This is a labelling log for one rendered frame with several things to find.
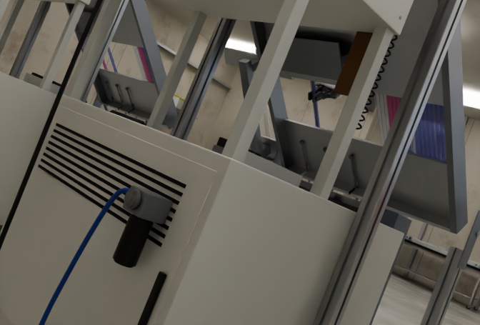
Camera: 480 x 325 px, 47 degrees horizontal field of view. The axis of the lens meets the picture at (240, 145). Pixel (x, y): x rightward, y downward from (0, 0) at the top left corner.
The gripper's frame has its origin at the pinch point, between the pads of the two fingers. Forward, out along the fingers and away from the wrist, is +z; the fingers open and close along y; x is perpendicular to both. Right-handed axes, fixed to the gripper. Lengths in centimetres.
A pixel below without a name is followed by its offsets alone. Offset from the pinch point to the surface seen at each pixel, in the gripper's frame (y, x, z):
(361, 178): 32.0, 14.4, 9.2
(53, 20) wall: -849, 264, -173
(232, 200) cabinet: 65, -39, 83
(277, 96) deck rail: -4.1, -3.6, 14.1
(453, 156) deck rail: 63, -13, 11
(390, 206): 45.9, 16.0, 11.3
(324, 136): 16.4, 4.5, 11.2
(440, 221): 62, 13, 9
